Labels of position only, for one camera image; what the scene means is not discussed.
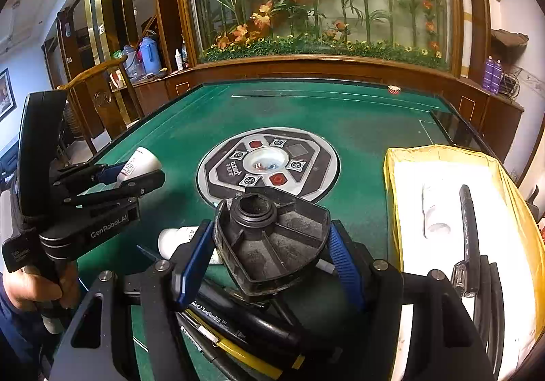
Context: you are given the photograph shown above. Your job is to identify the yellow lined box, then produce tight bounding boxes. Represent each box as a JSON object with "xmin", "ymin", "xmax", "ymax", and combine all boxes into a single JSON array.
[{"xmin": 383, "ymin": 144, "xmax": 545, "ymax": 381}]

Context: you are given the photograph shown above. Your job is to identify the thin black pen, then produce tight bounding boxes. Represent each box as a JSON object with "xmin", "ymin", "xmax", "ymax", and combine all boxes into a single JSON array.
[{"xmin": 136, "ymin": 244, "xmax": 165, "ymax": 263}]

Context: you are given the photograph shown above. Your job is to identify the black marker with clear cap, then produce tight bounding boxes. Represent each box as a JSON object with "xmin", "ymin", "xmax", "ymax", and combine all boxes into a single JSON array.
[{"xmin": 451, "ymin": 184, "xmax": 482, "ymax": 299}]

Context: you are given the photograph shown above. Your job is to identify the thick black marker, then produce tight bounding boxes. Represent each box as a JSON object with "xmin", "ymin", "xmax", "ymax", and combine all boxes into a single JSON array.
[{"xmin": 198, "ymin": 279, "xmax": 339, "ymax": 361}]

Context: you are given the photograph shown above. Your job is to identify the person's left forearm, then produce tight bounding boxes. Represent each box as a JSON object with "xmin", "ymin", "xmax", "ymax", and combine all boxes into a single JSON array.
[{"xmin": 0, "ymin": 279, "xmax": 56, "ymax": 381}]

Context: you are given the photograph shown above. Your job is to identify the wooden chair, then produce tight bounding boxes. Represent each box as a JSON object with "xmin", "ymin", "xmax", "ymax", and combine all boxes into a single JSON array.
[{"xmin": 57, "ymin": 57, "xmax": 145, "ymax": 156}]

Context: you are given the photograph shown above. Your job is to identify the glass case of artificial flowers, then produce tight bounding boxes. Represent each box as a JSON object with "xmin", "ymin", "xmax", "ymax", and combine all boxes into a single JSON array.
[{"xmin": 174, "ymin": 0, "xmax": 463, "ymax": 73}]

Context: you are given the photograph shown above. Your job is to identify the white plastic bottle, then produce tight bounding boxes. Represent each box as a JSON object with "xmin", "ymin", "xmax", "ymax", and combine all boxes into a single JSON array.
[
  {"xmin": 421, "ymin": 177, "xmax": 452, "ymax": 236},
  {"xmin": 115, "ymin": 146, "xmax": 163, "ymax": 184},
  {"xmin": 157, "ymin": 225, "xmax": 222, "ymax": 266}
]

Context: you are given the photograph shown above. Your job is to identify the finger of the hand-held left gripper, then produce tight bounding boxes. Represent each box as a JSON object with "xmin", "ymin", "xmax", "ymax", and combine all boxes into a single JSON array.
[
  {"xmin": 63, "ymin": 169, "xmax": 167, "ymax": 209},
  {"xmin": 52, "ymin": 162, "xmax": 138, "ymax": 194}
]

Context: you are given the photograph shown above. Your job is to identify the wire basket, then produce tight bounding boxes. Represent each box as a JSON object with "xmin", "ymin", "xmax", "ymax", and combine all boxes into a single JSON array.
[{"xmin": 500, "ymin": 68, "xmax": 522, "ymax": 98}]

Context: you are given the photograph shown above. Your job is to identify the white gold column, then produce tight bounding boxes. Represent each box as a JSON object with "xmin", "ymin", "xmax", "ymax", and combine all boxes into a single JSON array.
[{"xmin": 457, "ymin": 0, "xmax": 474, "ymax": 77}]

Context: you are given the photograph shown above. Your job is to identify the black fan-shaped plastic part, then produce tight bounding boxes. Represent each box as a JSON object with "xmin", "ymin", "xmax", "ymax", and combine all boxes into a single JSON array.
[{"xmin": 213, "ymin": 187, "xmax": 332, "ymax": 297}]

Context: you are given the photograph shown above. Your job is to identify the dark wooden slab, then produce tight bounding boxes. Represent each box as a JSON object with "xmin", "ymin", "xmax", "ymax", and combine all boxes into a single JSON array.
[{"xmin": 489, "ymin": 29, "xmax": 529, "ymax": 56}]

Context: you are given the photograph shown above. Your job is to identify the person's left hand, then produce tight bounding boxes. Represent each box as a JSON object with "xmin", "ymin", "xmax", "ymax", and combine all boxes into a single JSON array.
[{"xmin": 4, "ymin": 261, "xmax": 82, "ymax": 322}]

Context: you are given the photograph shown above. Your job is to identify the clear water jug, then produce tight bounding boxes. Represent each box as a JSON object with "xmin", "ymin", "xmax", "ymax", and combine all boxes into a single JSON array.
[{"xmin": 121, "ymin": 45, "xmax": 139, "ymax": 81}]

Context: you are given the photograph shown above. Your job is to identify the black marker with white print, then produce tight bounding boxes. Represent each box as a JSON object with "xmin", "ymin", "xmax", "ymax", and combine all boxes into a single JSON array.
[{"xmin": 184, "ymin": 300, "xmax": 299, "ymax": 360}]

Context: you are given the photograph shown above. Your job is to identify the two purple bottles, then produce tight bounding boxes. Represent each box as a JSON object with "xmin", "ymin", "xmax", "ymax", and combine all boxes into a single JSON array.
[
  {"xmin": 490, "ymin": 60, "xmax": 503, "ymax": 94},
  {"xmin": 482, "ymin": 56, "xmax": 495, "ymax": 91}
]

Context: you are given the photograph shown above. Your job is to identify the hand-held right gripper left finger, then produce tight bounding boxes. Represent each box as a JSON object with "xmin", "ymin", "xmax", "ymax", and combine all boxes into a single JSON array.
[{"xmin": 53, "ymin": 219, "xmax": 216, "ymax": 381}]

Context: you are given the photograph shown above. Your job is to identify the round table control panel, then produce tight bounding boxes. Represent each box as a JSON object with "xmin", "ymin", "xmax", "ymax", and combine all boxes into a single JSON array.
[{"xmin": 197, "ymin": 128, "xmax": 341, "ymax": 208}]

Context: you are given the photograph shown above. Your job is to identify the white stick pen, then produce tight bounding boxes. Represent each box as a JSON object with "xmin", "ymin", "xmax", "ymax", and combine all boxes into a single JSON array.
[{"xmin": 314, "ymin": 258, "xmax": 338, "ymax": 276}]

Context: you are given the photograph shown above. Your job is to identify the black glossy tray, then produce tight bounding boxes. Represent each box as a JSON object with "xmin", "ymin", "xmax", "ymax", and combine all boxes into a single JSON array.
[{"xmin": 430, "ymin": 109, "xmax": 483, "ymax": 147}]

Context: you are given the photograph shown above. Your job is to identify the yellow and black pen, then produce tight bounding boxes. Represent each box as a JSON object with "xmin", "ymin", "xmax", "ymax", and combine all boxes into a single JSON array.
[{"xmin": 176, "ymin": 313, "xmax": 307, "ymax": 381}]

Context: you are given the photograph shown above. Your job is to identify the framed wall picture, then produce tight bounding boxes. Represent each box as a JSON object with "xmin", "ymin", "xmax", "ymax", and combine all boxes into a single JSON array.
[{"xmin": 0, "ymin": 68, "xmax": 17, "ymax": 122}]

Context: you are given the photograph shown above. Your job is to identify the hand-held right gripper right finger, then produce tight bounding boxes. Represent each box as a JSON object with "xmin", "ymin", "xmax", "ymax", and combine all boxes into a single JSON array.
[{"xmin": 327, "ymin": 219, "xmax": 497, "ymax": 381}]

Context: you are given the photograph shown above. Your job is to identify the blue thermos jug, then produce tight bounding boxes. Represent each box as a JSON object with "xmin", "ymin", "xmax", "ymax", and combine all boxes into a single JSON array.
[{"xmin": 138, "ymin": 36, "xmax": 161, "ymax": 75}]

